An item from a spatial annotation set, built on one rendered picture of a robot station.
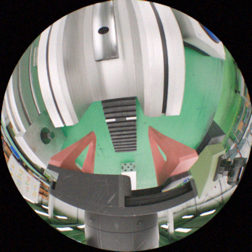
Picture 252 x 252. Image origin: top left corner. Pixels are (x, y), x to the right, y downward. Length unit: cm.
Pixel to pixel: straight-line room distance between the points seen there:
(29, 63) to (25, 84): 5
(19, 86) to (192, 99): 31
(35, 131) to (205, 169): 50
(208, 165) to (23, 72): 55
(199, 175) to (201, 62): 39
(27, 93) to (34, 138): 7
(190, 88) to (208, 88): 6
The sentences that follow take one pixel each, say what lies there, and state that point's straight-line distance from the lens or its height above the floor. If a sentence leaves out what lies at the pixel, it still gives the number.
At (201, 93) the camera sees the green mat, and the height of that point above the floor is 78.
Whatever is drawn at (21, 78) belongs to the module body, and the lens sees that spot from 18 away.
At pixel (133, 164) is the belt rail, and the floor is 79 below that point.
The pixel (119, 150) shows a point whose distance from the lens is 21.
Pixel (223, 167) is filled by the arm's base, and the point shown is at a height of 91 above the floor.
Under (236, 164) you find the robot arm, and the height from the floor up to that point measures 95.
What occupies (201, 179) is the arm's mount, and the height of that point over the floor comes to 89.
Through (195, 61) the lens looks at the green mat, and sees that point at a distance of 18.
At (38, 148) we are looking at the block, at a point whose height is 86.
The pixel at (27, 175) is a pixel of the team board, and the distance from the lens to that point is 331.
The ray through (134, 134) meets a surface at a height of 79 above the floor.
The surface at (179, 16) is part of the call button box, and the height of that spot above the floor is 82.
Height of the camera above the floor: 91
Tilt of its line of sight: 53 degrees down
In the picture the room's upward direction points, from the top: 177 degrees clockwise
